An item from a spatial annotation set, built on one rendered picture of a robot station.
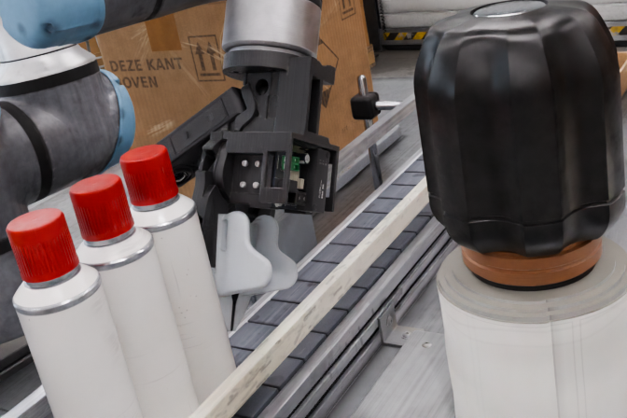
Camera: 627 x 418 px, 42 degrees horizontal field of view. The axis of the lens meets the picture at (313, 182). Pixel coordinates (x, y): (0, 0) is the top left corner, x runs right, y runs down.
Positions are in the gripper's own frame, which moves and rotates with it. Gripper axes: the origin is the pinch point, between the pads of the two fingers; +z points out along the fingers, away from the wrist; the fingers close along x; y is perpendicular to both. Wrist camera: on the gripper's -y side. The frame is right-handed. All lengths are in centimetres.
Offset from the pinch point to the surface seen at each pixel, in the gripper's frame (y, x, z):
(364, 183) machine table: -13, 47, -15
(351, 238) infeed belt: -1.8, 23.2, -7.0
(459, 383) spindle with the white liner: 25.7, -16.1, -0.2
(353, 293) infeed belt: 3.7, 14.3, -1.9
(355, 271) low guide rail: 4.5, 12.7, -4.0
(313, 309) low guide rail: 4.5, 6.2, -0.7
